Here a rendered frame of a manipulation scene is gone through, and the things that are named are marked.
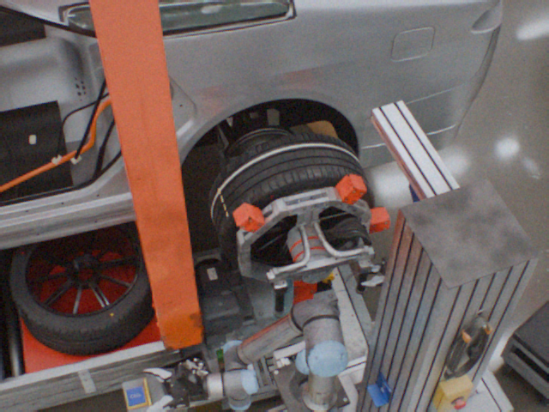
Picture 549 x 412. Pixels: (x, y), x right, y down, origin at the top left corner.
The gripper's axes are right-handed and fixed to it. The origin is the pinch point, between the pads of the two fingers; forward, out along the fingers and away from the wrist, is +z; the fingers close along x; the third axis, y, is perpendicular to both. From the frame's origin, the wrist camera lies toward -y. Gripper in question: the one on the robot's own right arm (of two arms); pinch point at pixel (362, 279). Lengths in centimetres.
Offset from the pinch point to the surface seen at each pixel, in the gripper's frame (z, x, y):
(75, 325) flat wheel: 115, -30, -33
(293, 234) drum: 21.4, -23.1, 7.3
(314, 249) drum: 16.1, -13.3, 8.9
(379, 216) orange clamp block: -15.1, -23.2, 5.4
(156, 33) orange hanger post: 66, -6, 140
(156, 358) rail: 85, -14, -50
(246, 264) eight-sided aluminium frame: 41.8, -20.5, -2.3
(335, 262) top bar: 11.5, -1.9, 14.9
